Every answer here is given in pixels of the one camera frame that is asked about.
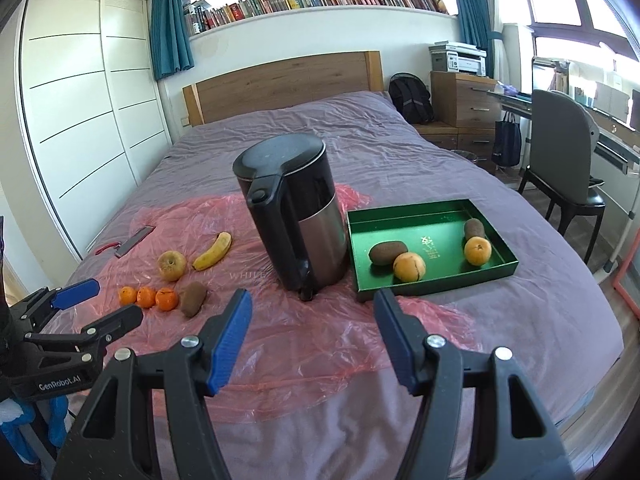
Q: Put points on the small tangerine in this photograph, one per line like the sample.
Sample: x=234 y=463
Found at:
x=127 y=295

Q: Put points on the green tray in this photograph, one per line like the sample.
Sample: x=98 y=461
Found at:
x=435 y=231

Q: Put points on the wooden nightstand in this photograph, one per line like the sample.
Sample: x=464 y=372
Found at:
x=439 y=133

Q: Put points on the desk with clutter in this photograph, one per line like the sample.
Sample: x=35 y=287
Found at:
x=618 y=145

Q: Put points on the left teal curtain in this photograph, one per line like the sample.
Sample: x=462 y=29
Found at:
x=169 y=39

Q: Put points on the row of books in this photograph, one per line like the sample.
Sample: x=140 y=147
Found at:
x=201 y=17

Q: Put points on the orange tangerine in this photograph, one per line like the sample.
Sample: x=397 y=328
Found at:
x=146 y=297

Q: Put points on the black backpack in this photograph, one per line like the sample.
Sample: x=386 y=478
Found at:
x=411 y=98

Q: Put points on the right teal curtain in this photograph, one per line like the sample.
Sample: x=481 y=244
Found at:
x=480 y=25

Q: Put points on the wooden headboard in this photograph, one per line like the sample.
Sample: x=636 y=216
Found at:
x=281 y=84

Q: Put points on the small brown kiwi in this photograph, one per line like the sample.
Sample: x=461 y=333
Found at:
x=474 y=228

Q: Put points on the white sliding wardrobe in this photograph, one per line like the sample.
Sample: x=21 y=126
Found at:
x=92 y=110

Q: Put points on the tangerine with green stem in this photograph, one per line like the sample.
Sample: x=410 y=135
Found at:
x=166 y=299

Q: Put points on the red framed mirror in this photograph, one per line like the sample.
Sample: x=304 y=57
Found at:
x=626 y=281

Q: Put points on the wooden drawer chest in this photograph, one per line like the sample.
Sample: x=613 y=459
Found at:
x=463 y=101

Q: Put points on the grey desk chair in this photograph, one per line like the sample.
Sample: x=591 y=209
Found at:
x=564 y=137

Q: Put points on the dark blue tote bag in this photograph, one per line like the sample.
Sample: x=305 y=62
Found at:
x=506 y=152

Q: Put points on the left blue white gloved hand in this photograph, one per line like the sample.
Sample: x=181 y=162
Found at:
x=16 y=414

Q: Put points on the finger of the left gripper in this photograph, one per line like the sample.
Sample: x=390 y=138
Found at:
x=92 y=339
x=71 y=296

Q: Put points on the yellow-orange round fruit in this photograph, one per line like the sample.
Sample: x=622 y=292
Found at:
x=409 y=267

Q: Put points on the white printer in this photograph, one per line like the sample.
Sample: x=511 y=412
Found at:
x=455 y=57

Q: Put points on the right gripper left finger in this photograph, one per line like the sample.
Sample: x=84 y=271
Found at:
x=113 y=436

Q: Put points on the pink plastic sheet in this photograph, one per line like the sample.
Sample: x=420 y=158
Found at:
x=295 y=354

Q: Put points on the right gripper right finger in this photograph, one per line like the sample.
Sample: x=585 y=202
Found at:
x=513 y=436

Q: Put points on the striped yellow pepino melon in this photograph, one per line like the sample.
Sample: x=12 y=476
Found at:
x=477 y=251

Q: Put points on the yellow-green apple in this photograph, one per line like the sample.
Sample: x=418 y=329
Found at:
x=171 y=265

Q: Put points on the yellow banana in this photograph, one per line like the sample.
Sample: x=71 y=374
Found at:
x=214 y=253

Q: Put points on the smartphone with red case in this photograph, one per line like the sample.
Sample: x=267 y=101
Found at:
x=131 y=243

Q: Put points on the teal curtain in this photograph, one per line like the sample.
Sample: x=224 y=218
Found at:
x=169 y=39
x=480 y=25

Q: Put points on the large brown kiwi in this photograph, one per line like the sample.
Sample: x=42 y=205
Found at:
x=192 y=298

